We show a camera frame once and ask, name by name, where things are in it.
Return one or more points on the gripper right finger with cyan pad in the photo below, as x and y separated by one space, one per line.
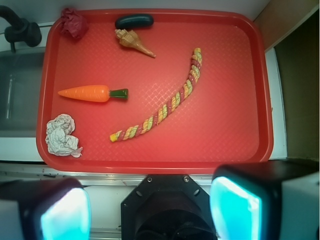
272 200

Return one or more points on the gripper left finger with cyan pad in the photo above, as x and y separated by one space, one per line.
54 209

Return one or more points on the crumpled white paper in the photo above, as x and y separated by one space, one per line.
59 138

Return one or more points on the crumpled red paper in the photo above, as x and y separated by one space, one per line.
73 23

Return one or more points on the orange toy carrot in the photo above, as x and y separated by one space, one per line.
94 93

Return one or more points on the red plastic tray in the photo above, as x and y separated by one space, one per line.
227 118

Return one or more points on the stainless steel sink basin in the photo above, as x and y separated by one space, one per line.
20 82

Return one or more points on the black sink faucet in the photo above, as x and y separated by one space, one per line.
20 29

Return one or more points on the tan conch seashell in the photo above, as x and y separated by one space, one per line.
130 39

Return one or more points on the dark green toy cucumber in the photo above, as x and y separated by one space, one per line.
140 20

